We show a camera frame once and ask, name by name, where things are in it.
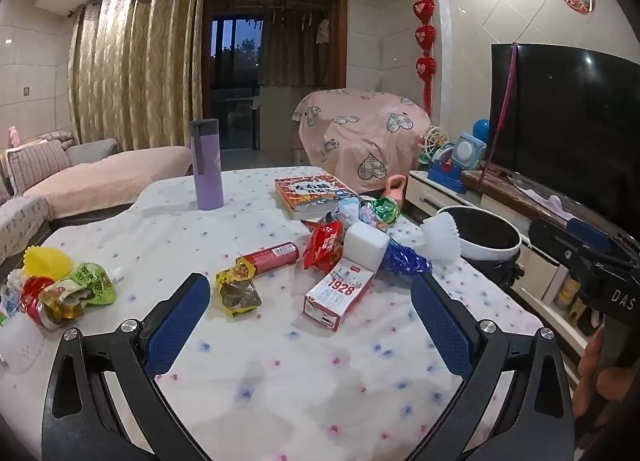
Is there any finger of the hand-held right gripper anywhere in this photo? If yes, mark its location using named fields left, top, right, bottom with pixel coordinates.
left=567, top=217, right=640, bottom=263
left=528, top=218, right=603, bottom=269

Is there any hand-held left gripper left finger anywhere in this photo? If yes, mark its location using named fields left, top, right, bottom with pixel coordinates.
left=42, top=272, right=221, bottom=461

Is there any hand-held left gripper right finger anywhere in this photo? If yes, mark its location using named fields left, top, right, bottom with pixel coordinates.
left=410, top=272, right=583, bottom=461

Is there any black and white trash bin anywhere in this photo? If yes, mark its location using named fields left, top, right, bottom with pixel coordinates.
left=436, top=205, right=524, bottom=288

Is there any blue crinkled wrapper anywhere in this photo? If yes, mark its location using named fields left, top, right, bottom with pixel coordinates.
left=381, top=237, right=434, bottom=275

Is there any white ribbed plastic cup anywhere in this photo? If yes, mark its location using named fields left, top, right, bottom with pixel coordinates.
left=421, top=216, right=461, bottom=265
left=0, top=313, right=47, bottom=375

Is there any red snack packet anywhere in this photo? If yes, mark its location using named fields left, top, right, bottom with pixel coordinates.
left=302, top=214, right=347, bottom=273

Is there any white blue wrapper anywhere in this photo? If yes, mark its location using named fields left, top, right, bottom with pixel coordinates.
left=334, top=196, right=377, bottom=230

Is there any person's right hand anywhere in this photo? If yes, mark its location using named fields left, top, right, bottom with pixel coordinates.
left=573, top=327, right=640, bottom=422

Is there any yellow jar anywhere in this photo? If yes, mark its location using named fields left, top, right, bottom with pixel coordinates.
left=556, top=275, right=582, bottom=308

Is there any yellow brown snack wrapper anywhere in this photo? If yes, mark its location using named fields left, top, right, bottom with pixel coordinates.
left=215, top=263, right=264, bottom=317

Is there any black television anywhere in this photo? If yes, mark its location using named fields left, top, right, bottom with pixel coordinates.
left=487, top=42, right=640, bottom=244

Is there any red and white carton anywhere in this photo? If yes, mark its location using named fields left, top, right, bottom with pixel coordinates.
left=302, top=263, right=377, bottom=333

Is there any red cylinder can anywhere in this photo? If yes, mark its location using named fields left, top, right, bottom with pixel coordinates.
left=236, top=241, right=300, bottom=275

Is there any gold snack packet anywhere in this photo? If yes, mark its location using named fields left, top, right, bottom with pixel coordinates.
left=37, top=281, right=87, bottom=328

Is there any white square box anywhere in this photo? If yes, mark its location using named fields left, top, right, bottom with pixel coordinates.
left=344, top=221, right=391, bottom=273

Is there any light blue toy box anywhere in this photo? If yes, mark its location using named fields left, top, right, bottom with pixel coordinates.
left=452, top=132, right=487, bottom=173

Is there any blue toy machine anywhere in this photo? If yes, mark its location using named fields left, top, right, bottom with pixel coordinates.
left=426, top=143, right=469, bottom=195

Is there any green foil wrapper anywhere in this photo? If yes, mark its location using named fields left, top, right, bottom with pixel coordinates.
left=372, top=196, right=404, bottom=228

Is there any yellow cupcake liner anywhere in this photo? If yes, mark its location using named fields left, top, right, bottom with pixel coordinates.
left=23, top=244, right=75, bottom=280

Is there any pink kettlebell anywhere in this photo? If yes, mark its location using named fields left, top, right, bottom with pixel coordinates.
left=384, top=174, right=409, bottom=213

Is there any red round wrapper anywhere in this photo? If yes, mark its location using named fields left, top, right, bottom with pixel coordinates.
left=20, top=276, right=55, bottom=327

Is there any pink hoop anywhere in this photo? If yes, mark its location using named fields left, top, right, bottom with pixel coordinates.
left=477, top=42, right=519, bottom=193

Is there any ferris wheel toy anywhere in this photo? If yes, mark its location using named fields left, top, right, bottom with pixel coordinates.
left=417, top=125, right=449, bottom=165

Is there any purple thermos bottle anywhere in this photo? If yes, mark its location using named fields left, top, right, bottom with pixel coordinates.
left=188, top=118, right=225, bottom=212

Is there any pink covered sofa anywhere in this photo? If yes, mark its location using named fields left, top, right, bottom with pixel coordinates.
left=0, top=138, right=194, bottom=264

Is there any crumpled colourful wrapper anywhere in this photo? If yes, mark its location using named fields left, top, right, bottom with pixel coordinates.
left=0, top=268, right=24, bottom=328

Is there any colourful picture book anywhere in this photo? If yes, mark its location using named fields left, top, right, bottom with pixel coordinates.
left=273, top=176, right=362, bottom=221

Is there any striped pink pillow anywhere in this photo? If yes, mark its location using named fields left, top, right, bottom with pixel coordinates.
left=4, top=140, right=72, bottom=195

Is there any pink heart print cover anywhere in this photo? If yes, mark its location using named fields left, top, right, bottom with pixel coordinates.
left=291, top=88, right=432, bottom=195

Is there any red hanging knot decoration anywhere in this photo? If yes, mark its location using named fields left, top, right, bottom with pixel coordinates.
left=411, top=0, right=437, bottom=115

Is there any beige patterned curtain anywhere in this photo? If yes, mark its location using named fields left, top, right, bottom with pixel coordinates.
left=66, top=0, right=208, bottom=153

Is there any wood framed glass door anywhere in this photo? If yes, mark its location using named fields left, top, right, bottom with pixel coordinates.
left=202, top=0, right=349, bottom=153

